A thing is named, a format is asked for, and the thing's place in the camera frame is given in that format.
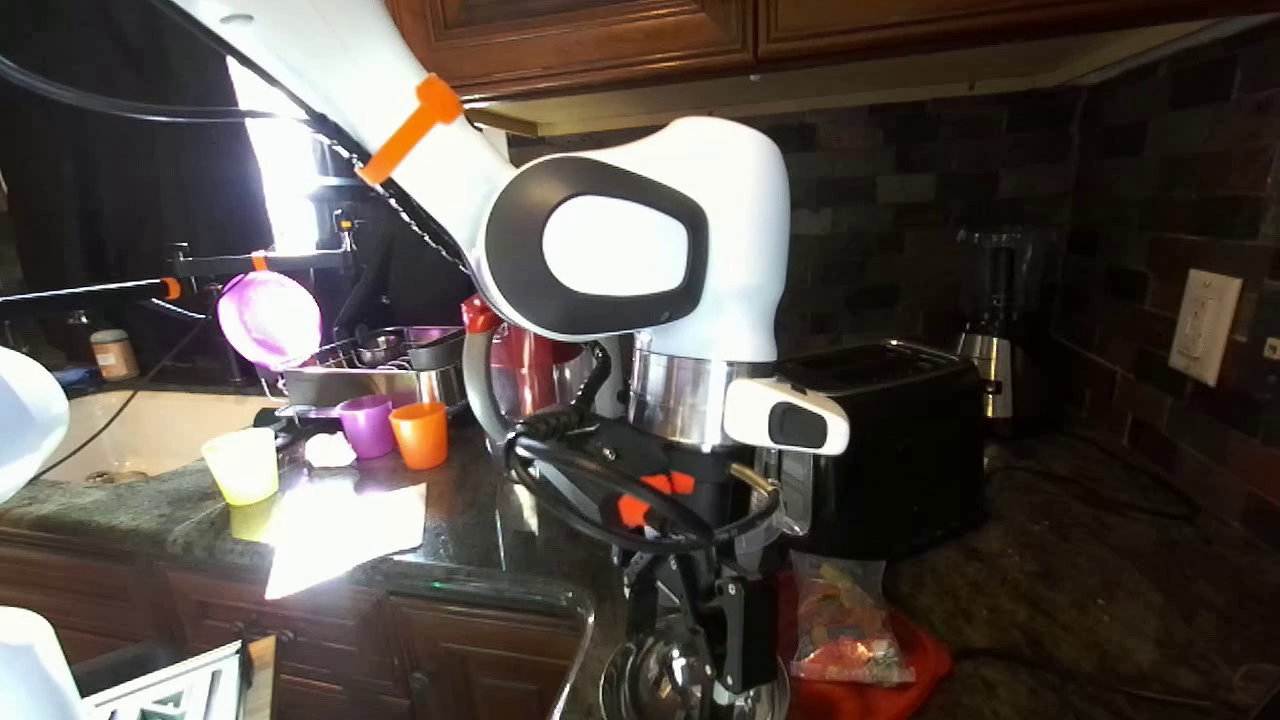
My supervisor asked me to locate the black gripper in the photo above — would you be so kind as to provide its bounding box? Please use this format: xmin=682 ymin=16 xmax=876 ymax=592
xmin=625 ymin=509 xmax=775 ymax=658

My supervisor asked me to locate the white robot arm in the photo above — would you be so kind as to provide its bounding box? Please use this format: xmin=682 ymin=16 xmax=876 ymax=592
xmin=166 ymin=0 xmax=852 ymax=709

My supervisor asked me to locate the silver metal bowl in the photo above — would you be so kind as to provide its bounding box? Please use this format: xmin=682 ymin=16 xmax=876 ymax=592
xmin=595 ymin=626 xmax=792 ymax=720

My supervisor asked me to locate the bag of gummy candies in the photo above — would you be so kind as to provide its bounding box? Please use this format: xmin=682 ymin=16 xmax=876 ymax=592
xmin=787 ymin=554 xmax=912 ymax=690

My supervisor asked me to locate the black toaster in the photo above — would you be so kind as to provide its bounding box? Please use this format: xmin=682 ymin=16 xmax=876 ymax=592
xmin=785 ymin=342 xmax=988 ymax=560

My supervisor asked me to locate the red electric kettle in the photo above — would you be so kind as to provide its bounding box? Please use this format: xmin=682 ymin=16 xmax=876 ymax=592
xmin=462 ymin=297 xmax=625 ymax=450

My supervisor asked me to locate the red plastic plate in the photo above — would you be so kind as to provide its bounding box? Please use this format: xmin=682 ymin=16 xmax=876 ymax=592
xmin=780 ymin=578 xmax=951 ymax=720

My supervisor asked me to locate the orange plastic cup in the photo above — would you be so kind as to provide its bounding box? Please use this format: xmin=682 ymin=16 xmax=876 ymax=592
xmin=389 ymin=403 xmax=447 ymax=471

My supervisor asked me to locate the purple plastic cup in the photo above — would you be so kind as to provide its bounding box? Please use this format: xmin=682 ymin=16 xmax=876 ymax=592
xmin=335 ymin=398 xmax=396 ymax=462

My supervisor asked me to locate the yellow plastic cup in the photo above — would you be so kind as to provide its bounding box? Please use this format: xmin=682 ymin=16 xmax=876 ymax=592
xmin=201 ymin=428 xmax=282 ymax=506

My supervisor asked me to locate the white wall outlet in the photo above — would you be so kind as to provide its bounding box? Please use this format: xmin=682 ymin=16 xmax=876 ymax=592
xmin=1167 ymin=268 xmax=1246 ymax=384

